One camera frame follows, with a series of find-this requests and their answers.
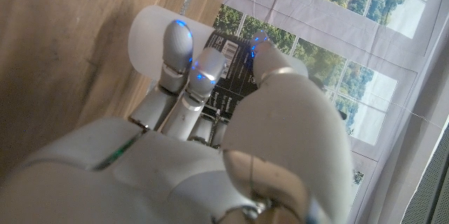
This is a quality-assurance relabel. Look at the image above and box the printed window backdrop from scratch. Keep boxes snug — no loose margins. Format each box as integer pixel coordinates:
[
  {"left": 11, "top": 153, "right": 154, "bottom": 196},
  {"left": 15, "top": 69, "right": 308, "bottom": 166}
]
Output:
[{"left": 212, "top": 0, "right": 449, "bottom": 224}]

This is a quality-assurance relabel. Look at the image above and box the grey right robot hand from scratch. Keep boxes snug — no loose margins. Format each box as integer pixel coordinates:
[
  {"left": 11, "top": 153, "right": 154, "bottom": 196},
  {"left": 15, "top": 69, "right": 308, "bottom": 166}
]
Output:
[{"left": 0, "top": 19, "right": 354, "bottom": 224}]

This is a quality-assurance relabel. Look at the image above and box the translucent oil cruet black cap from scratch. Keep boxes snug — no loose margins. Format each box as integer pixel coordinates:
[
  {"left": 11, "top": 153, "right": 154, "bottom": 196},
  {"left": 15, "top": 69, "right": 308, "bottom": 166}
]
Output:
[{"left": 128, "top": 5, "right": 348, "bottom": 121}]

